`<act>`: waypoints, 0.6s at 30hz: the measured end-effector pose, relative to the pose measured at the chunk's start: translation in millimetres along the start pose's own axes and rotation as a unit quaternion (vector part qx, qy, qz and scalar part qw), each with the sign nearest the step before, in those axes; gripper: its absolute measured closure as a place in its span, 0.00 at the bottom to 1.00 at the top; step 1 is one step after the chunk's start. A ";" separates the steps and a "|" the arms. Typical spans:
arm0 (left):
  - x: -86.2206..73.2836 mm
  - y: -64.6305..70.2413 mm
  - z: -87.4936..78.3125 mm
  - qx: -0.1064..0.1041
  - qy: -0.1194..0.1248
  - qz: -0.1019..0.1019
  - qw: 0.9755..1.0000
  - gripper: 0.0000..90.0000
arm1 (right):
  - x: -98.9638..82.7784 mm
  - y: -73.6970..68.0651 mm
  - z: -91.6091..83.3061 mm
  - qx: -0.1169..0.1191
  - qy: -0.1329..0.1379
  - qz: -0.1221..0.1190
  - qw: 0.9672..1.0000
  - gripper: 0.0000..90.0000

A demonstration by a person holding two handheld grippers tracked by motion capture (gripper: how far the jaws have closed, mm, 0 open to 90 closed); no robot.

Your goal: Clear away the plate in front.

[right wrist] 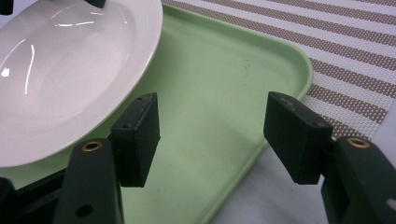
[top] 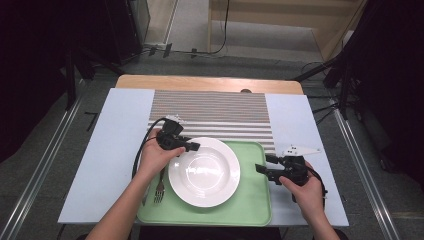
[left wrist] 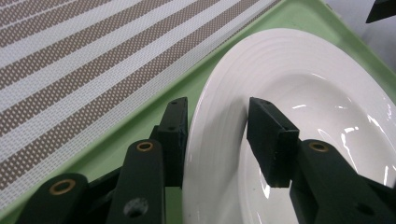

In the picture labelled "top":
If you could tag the black tripod stand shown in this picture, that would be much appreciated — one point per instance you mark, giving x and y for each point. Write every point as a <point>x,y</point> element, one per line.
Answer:
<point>343,86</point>

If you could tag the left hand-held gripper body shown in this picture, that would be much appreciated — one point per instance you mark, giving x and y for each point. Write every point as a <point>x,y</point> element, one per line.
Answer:
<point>168,138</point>

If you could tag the light wooden shelf frame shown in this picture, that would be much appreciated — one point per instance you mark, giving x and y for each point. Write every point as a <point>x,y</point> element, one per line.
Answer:
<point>333,36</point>

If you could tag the dark curtain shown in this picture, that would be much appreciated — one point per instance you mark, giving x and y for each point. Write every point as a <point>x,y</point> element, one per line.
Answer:
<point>30,66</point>
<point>396,83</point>

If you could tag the small dark round knob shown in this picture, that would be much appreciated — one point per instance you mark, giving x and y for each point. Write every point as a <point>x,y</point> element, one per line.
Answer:
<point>246,90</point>

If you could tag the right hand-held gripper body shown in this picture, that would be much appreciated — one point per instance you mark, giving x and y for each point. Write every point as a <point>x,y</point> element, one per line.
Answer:
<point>291,170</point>

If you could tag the striped woven placemat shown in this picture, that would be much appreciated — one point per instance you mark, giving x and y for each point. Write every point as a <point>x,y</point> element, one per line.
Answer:
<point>216,110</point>

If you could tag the black cabinet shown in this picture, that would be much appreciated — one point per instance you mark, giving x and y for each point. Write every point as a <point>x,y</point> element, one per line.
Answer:
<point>123,26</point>

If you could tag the light green tray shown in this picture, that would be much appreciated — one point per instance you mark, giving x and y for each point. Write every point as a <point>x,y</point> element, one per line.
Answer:
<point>253,200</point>

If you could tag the person's left hand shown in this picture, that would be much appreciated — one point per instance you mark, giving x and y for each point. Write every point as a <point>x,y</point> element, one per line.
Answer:
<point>155,158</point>

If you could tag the white deep plate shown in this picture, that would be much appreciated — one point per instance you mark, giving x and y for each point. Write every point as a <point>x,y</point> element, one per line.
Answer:
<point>206,176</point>

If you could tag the person's right hand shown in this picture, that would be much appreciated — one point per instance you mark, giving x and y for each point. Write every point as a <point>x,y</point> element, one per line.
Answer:
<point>310,196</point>

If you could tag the metal floor rail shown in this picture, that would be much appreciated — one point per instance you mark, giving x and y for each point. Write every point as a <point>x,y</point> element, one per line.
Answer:
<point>363,166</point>
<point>36,173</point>

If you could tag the black metal stand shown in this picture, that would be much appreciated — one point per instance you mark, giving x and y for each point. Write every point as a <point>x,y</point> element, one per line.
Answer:
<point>70,80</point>

